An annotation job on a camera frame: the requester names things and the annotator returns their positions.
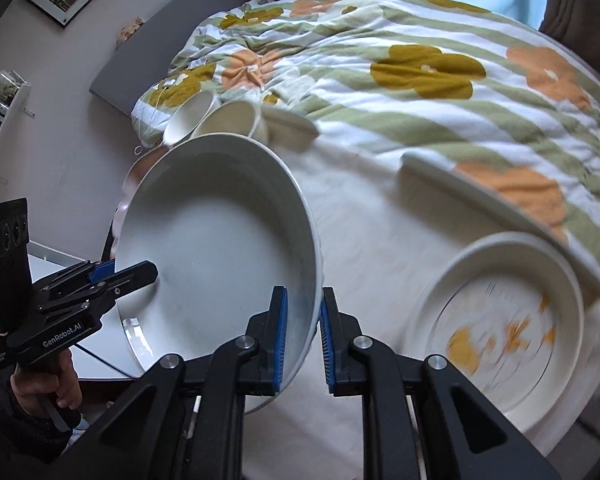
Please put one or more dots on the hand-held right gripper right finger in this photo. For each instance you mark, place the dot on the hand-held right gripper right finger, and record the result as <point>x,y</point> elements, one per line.
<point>327,345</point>

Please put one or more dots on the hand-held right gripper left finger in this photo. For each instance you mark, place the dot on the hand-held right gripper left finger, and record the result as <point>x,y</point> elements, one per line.
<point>279,340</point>

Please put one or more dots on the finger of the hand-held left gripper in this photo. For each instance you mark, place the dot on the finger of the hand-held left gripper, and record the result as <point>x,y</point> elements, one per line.
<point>135,272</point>
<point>102,272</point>

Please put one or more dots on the large white ridged dish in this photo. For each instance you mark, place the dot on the large white ridged dish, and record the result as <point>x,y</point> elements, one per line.
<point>215,240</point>

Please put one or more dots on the white floral plate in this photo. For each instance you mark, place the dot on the white floral plate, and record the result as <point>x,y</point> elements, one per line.
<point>500,310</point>

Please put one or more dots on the person's left forearm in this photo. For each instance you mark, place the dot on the person's left forearm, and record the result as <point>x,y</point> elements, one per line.
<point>10,435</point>

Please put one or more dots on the person's left hand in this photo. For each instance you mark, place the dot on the person's left hand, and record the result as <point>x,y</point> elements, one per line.
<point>45,385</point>

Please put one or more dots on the cream printed tablecloth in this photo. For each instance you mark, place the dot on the cream printed tablecloth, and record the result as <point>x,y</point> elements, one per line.
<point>380,220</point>

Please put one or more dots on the clear jar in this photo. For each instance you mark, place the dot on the clear jar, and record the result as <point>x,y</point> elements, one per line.
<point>7,82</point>

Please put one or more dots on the grey headboard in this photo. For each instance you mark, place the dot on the grey headboard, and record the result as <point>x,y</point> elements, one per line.
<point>130,70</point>

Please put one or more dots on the long white plate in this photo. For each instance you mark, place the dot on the long white plate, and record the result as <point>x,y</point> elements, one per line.
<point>430,167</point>

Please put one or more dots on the small white plate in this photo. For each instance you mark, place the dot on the small white plate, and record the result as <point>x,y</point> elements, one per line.
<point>292,127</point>

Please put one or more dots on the small figurine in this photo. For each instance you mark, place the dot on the small figurine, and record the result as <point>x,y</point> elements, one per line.
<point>130,30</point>

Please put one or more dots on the floral striped blanket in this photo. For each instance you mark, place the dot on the floral striped blanket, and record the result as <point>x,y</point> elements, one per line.
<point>430,25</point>

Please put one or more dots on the brown curtain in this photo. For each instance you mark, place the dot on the brown curtain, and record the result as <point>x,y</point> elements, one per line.
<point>575,5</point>

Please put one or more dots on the white wall shelf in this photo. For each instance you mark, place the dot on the white wall shelf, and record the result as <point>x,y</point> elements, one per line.
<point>15,110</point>

